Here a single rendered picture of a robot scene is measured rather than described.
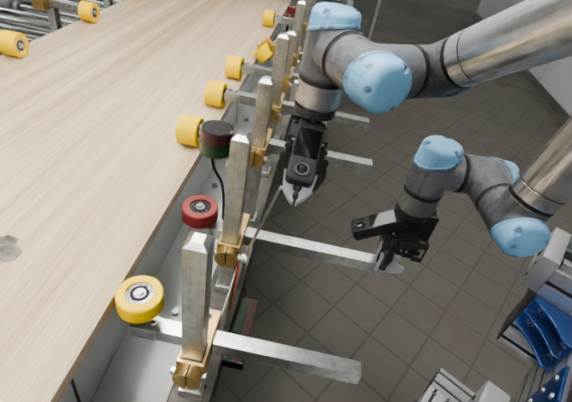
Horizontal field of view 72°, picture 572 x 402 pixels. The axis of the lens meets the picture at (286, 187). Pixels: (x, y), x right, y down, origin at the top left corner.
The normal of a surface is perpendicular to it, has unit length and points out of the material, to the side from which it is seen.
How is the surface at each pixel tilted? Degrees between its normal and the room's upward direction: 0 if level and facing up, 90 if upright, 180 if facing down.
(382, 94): 90
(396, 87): 90
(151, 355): 0
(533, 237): 90
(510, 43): 106
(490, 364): 0
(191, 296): 90
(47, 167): 0
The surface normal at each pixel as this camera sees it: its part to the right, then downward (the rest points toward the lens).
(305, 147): 0.08, -0.38
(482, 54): -0.79, 0.47
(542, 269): -0.65, 0.37
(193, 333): -0.14, 0.59
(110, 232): 0.16, -0.78
